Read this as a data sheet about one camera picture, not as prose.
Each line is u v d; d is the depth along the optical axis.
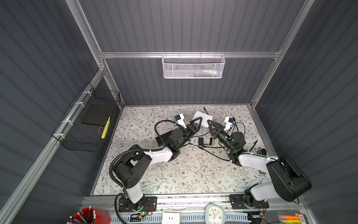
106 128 0.71
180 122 0.75
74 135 0.67
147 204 0.73
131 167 0.47
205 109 1.19
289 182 0.44
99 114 0.77
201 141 0.96
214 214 0.68
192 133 0.73
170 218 0.67
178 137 0.63
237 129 1.05
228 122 0.76
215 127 0.75
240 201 0.74
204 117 0.79
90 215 0.62
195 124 0.72
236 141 0.64
